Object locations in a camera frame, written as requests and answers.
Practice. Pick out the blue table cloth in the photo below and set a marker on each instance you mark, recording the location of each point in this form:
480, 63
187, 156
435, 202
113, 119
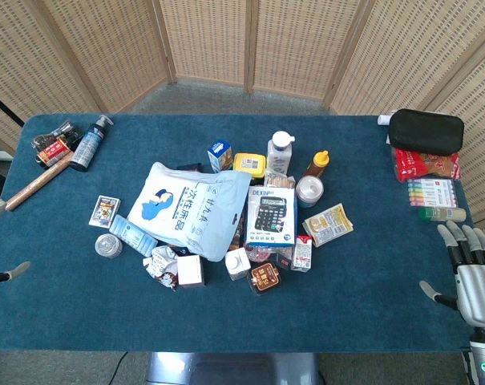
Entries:
234, 313

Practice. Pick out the red and white drink carton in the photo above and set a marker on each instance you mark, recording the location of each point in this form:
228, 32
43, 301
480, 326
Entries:
302, 253

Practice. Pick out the coloured marker pen set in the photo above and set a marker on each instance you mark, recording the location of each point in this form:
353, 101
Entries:
430, 192

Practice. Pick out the amber squeeze bottle yellow cap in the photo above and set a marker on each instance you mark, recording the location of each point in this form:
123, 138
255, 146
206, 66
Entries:
318, 164

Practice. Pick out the wooden stick pack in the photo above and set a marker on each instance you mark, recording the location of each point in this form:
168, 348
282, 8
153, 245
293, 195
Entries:
280, 181

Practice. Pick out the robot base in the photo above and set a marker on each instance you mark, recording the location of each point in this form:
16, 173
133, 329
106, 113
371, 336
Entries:
232, 369

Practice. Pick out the blue blister pack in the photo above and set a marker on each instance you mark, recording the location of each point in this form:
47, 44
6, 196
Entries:
132, 234

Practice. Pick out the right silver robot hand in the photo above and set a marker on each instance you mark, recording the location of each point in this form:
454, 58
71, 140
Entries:
476, 286

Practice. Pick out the light blue plastic bag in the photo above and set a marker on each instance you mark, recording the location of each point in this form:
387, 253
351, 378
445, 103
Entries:
186, 210

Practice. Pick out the bamboo folding screen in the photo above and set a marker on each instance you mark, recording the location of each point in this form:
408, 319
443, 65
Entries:
242, 44

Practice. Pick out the small green-capped bottle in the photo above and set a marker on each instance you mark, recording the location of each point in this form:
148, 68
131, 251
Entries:
442, 214

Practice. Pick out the clear pump bottle white cap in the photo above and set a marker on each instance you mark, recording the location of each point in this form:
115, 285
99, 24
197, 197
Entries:
279, 154

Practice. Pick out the yellow printed packet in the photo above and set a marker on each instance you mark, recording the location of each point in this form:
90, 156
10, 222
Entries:
328, 224

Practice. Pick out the calculator box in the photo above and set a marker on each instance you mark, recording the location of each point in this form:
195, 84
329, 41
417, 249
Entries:
270, 216

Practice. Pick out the brown labelled snack packet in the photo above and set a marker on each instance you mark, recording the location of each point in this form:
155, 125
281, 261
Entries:
265, 278

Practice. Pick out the black zipper pouch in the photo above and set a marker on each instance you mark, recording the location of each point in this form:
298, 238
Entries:
426, 131

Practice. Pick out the yellow lidded container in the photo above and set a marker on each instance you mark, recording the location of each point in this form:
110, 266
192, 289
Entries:
248, 164

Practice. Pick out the playing card box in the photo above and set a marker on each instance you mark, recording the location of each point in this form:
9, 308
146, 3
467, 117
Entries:
104, 211

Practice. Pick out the wooden rolling stick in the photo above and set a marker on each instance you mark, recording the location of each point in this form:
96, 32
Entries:
37, 182

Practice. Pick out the blue and white milk carton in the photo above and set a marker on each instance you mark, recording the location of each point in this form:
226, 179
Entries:
220, 155

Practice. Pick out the crumpled white wrapper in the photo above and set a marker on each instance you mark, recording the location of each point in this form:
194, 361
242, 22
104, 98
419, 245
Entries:
162, 262

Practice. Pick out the dark pump bottle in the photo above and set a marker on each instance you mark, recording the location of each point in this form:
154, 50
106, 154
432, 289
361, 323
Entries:
87, 144

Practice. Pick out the white tube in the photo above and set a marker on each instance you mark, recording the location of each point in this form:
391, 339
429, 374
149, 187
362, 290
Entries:
384, 119

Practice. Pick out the white square box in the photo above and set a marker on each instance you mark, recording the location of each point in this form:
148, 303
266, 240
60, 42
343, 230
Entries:
191, 270

